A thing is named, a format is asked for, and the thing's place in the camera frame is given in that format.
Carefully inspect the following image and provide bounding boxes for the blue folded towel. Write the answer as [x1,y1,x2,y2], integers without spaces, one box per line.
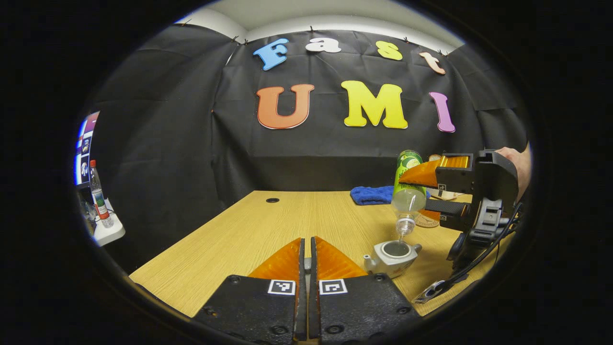
[350,185,396,206]

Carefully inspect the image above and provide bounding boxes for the round brown coaster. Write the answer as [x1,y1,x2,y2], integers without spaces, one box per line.
[414,211,441,229]

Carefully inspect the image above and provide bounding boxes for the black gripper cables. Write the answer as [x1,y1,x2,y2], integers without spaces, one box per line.
[448,201,524,288]

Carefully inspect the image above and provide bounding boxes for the small white teacup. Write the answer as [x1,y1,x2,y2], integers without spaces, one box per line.
[363,240,423,280]

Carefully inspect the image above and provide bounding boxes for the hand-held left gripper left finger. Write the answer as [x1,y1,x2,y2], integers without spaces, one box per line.
[192,237,307,345]

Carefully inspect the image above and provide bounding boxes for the clear water bottle green label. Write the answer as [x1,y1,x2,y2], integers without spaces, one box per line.
[390,149,427,238]

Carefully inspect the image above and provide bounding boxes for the red cap plastic bottle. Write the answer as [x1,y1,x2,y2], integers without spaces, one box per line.
[89,160,115,229]

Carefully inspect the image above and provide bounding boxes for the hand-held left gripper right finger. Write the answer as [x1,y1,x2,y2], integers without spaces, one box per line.
[309,236,424,345]

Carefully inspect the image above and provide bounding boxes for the computer monitor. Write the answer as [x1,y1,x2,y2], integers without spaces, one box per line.
[74,111,101,186]

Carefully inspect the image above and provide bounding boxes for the white side shelf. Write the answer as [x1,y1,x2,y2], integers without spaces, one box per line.
[90,198,126,247]

